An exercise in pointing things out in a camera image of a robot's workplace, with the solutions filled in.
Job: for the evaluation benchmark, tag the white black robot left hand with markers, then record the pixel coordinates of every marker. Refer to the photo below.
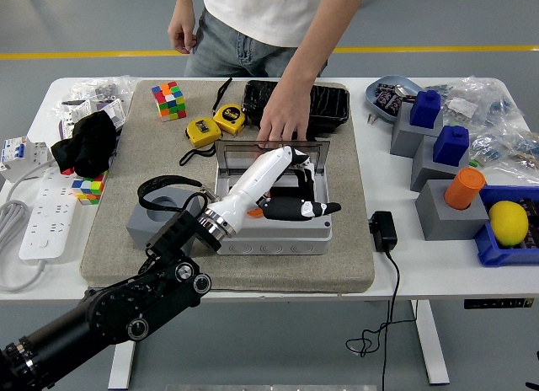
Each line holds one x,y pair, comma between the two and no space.
257,180

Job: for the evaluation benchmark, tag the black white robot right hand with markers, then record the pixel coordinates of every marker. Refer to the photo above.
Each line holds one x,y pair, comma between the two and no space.
532,386

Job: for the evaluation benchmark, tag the person's left hand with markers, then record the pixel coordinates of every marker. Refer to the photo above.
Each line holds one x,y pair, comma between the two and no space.
288,113

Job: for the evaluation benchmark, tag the person's right hand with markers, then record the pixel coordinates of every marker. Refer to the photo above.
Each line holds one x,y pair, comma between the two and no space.
182,35

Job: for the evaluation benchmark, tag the orange cylinder battery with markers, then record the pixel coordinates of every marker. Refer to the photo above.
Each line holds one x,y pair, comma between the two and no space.
254,213
463,191

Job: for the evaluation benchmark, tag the grey electrical box clear lid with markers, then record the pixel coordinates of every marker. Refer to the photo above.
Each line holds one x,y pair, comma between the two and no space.
273,243

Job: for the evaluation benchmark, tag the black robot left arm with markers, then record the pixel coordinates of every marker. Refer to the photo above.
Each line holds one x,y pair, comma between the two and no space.
126,306

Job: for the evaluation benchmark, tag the person's right forearm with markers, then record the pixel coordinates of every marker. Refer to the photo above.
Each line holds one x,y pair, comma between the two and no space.
184,3

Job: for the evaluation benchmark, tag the person's left forearm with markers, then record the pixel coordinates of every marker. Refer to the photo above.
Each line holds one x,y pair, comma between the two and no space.
311,58

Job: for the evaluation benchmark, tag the blue block battery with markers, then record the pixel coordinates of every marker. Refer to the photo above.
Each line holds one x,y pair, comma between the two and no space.
425,110
450,148

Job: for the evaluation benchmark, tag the black plastic tray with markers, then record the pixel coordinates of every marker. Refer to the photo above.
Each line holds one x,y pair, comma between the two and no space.
332,108

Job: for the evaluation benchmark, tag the yellow tape measure 5m print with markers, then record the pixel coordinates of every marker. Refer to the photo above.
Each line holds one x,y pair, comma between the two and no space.
229,119

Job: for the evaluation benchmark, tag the colourful puzzle cube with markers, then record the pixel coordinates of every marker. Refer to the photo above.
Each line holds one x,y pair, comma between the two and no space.
169,101
88,189

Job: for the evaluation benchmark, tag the yellow tape measure dark sticker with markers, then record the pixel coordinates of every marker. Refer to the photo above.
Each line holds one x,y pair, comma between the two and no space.
202,132

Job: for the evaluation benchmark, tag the person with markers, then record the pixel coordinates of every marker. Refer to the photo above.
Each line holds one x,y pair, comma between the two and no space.
252,12

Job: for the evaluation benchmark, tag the black table control panel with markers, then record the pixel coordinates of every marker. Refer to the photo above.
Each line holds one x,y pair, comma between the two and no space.
499,303

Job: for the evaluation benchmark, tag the grey-brown mat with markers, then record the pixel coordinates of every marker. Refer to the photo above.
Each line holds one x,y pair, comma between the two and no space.
252,273

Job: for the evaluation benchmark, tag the clear bag of screws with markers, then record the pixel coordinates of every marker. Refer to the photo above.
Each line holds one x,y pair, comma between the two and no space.
103,87

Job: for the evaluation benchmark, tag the small dark printed packet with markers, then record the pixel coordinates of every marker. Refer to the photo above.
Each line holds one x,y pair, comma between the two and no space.
384,87

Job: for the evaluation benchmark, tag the large dark printed packet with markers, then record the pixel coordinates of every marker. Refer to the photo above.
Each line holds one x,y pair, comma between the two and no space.
388,101

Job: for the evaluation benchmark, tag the white purple printed card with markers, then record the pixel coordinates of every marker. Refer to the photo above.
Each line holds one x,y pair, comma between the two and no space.
113,110

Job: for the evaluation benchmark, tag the white table leg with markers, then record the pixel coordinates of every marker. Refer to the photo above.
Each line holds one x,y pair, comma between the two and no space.
431,344
124,357

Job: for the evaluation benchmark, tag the silver brown metal piece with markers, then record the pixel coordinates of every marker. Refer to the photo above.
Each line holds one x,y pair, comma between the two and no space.
405,92

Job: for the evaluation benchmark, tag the grey block holder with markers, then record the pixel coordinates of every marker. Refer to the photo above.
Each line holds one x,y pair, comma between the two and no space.
404,138
429,172
446,224

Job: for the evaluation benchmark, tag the grey block with round hole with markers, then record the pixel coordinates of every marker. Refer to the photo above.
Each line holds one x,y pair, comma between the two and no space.
139,226

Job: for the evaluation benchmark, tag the blue-grey dish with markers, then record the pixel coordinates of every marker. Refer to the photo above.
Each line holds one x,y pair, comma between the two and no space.
414,85

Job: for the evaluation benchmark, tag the clear bag white parts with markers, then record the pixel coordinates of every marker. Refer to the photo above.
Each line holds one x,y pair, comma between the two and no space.
73,113

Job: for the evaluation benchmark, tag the black power adapter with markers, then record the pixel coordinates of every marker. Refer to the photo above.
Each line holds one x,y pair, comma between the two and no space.
383,231

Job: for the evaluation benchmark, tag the blue plastic bin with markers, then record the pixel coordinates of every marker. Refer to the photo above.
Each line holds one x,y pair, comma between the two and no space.
488,250

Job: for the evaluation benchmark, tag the black cloth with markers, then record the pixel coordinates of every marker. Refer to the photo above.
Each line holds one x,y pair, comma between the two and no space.
88,146

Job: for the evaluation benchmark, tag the yellow lemon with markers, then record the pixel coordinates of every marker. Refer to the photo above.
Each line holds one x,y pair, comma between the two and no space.
508,222

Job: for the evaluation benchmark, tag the dark packets pile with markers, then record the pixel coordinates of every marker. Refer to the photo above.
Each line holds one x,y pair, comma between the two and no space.
532,210

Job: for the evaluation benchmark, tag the small green part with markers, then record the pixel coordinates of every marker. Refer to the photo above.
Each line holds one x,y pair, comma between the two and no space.
473,163

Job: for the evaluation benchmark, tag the clear bag blue parts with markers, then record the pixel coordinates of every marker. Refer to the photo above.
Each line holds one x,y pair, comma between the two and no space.
484,100

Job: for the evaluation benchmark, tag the white circuit breaker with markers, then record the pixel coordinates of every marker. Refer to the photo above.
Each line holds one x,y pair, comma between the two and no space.
21,155

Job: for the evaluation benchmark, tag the white power strip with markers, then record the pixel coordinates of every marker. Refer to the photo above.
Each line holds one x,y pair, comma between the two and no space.
48,214

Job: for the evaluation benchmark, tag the clear bag mixed parts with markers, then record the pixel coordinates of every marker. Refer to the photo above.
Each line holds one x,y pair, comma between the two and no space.
509,148

